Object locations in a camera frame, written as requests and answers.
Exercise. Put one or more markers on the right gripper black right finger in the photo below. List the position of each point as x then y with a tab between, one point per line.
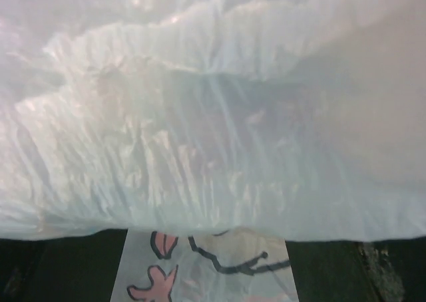
357	271

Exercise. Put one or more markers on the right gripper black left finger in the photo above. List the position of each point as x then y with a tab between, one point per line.
68	269

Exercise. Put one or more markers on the light blue plastic bag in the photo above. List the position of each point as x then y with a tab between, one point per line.
214	131

